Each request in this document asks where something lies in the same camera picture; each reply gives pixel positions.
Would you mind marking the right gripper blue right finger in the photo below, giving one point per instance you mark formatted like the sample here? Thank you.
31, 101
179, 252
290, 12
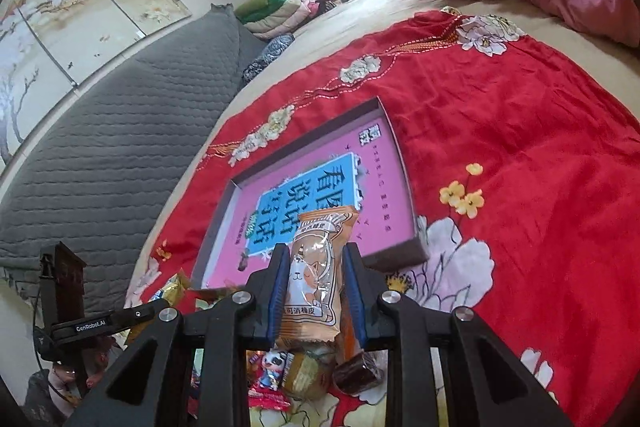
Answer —
363, 286

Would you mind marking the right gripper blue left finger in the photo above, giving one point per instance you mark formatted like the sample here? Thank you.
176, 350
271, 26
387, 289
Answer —
269, 287

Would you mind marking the orange peach snack packet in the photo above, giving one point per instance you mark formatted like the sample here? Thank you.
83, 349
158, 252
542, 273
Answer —
312, 305

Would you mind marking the dark brown cake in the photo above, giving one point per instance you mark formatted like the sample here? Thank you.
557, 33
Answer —
358, 374

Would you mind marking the yellow cartoon snack packet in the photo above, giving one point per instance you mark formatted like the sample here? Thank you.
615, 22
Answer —
174, 289

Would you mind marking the red panda snack packet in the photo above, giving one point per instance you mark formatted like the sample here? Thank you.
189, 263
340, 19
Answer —
265, 372

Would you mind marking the yellow round pastry packet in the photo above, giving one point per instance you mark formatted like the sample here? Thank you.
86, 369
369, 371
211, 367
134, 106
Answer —
307, 375

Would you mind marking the pink and blue book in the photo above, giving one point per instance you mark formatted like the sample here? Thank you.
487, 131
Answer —
320, 201

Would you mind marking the grey cardboard box tray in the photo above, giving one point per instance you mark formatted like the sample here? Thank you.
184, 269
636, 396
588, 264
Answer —
310, 206

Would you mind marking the grey quilted headboard cushion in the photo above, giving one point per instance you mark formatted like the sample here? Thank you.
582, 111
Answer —
99, 178

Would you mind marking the red floral cloth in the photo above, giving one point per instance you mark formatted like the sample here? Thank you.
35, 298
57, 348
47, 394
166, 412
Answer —
525, 177

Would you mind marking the dark patterned pillow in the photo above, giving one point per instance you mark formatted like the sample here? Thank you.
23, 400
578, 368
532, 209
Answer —
272, 51

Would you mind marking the stack of folded clothes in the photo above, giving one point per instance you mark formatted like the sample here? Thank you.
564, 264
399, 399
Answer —
268, 19

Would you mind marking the floral wall painting panels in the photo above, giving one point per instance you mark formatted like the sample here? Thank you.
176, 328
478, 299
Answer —
50, 47

